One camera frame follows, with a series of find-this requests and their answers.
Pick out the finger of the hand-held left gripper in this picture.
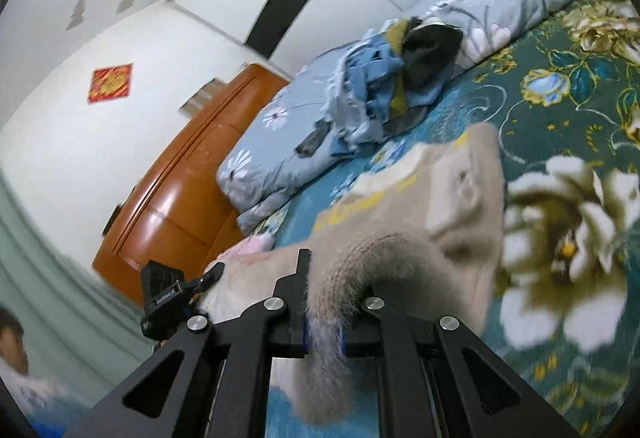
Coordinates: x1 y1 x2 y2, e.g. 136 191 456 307
185 262 225 305

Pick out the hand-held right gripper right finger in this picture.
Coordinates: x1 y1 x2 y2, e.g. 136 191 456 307
339 289 583 438

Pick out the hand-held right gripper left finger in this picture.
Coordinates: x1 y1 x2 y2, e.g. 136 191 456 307
62 248 313 438

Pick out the beige fuzzy sweater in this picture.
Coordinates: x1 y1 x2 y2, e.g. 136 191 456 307
192 123 507 426

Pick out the pile of blue clothes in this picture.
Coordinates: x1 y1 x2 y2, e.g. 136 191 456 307
314 30 452 157

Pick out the pink cloth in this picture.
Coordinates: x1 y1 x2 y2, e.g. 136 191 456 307
220 235 274 263

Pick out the wooden headboard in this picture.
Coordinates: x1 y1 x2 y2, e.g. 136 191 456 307
91 64 297 309

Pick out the blue floral quilt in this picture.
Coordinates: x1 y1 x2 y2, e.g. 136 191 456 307
216 0 610 235

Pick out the dark cloth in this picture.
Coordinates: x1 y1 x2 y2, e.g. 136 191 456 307
295 127 332 157

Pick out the person's head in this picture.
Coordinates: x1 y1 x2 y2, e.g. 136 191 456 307
0 307 29 376

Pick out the person's shirt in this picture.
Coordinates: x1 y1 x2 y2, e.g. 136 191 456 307
0 362 88 438

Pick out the olive garment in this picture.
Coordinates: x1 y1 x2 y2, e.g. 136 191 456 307
384 20 426 121

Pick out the dark grey garment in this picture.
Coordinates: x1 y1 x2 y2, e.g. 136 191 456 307
401 16 466 88

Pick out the red wall decoration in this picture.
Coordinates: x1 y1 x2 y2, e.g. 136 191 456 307
87 62 135 105

